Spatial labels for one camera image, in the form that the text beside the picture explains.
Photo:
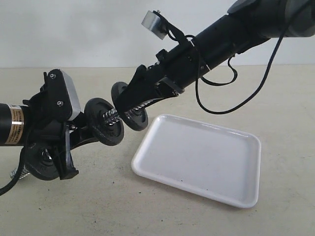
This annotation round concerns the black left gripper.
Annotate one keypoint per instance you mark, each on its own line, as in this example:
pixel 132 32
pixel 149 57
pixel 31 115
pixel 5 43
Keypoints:
pixel 48 112

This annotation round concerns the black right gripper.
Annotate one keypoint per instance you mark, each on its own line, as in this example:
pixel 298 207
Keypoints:
pixel 168 77

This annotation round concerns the black weight plate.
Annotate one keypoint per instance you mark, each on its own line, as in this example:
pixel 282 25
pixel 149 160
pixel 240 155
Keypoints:
pixel 136 119
pixel 109 135

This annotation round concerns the chrome dumbbell bar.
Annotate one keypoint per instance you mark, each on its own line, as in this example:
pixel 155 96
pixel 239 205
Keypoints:
pixel 111 117

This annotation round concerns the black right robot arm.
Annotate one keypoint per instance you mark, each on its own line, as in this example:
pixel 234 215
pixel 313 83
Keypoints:
pixel 247 23

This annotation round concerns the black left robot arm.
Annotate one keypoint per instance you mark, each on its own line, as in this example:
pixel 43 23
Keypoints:
pixel 13 125

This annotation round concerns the black weight plate far end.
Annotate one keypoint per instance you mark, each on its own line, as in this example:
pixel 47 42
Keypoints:
pixel 39 163

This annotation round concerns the white rectangular plastic tray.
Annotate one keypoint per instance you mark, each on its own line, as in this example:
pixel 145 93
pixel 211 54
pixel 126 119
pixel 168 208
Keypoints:
pixel 215 162

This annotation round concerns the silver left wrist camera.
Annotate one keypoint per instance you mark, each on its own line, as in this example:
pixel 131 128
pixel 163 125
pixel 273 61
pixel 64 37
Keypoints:
pixel 73 97

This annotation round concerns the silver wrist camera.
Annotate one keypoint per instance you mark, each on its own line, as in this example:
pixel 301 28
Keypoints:
pixel 155 24
pixel 73 97

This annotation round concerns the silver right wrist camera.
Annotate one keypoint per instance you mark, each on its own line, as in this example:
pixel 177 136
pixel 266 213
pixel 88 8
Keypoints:
pixel 155 24

